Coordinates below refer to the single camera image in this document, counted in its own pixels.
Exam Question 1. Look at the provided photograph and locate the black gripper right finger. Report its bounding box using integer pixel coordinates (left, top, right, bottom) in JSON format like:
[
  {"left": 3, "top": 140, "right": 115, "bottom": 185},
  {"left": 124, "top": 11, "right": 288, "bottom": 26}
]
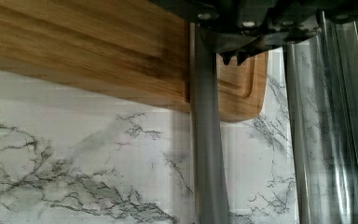
[{"left": 236, "top": 46, "right": 265, "bottom": 66}]

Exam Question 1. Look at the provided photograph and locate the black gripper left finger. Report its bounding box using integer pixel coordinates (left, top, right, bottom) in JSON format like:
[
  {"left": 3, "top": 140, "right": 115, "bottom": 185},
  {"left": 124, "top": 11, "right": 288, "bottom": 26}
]
[{"left": 220, "top": 51, "right": 235, "bottom": 65}]

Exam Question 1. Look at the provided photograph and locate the bamboo cutting board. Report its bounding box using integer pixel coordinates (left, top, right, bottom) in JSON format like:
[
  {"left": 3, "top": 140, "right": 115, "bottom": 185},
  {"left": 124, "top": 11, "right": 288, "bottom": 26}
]
[{"left": 0, "top": 0, "right": 269, "bottom": 123}]

